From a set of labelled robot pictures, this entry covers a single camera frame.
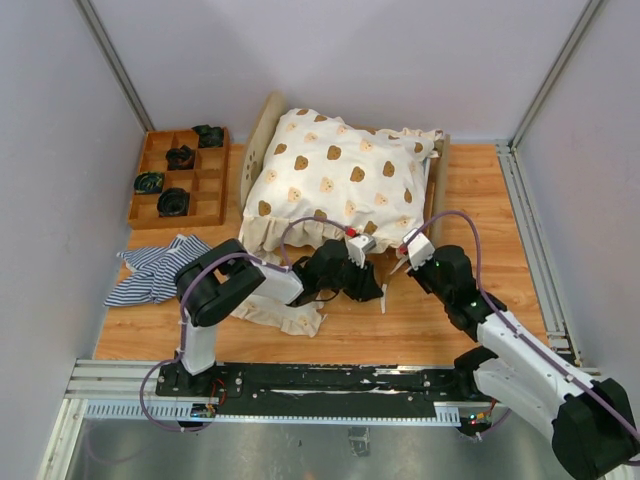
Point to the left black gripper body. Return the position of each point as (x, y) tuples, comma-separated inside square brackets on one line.
[(350, 286)]

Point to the large bear print cushion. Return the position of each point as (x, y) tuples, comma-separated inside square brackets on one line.
[(320, 176)]

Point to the wooden pet bed frame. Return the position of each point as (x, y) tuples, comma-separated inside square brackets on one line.
[(273, 109)]

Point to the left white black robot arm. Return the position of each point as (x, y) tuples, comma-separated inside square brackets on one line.
[(215, 284)]

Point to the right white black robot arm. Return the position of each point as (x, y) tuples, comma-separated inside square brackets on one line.
[(589, 423)]

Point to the small bear print pillow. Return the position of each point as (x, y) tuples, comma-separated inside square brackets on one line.
[(296, 321)]

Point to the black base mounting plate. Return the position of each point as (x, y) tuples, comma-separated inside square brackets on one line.
[(342, 391)]

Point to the black rolled sock bottom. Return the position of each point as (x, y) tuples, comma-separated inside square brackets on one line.
[(174, 202)]

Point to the blue striped cloth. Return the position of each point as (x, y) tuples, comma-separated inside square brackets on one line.
[(152, 271)]

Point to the black rolled sock top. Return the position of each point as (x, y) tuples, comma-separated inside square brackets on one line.
[(209, 136)]

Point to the black rolled sock middle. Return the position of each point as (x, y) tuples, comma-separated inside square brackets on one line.
[(182, 158)]

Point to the black green rolled sock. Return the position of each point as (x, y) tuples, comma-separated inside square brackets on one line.
[(149, 182)]

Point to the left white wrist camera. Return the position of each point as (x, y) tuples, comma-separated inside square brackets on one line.
[(358, 247)]

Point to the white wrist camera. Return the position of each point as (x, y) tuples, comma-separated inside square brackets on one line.
[(419, 248), (358, 247)]

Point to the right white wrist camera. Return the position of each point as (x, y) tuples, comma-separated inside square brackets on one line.
[(419, 248)]

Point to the right aluminium corner post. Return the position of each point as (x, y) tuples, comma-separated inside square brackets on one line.
[(578, 33)]

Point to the aluminium corner post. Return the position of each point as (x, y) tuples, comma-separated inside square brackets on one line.
[(578, 33), (93, 21)]

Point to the aluminium rail frame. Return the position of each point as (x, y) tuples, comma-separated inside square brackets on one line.
[(462, 346)]

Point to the left aluminium corner post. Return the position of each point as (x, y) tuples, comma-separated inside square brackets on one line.
[(93, 21)]

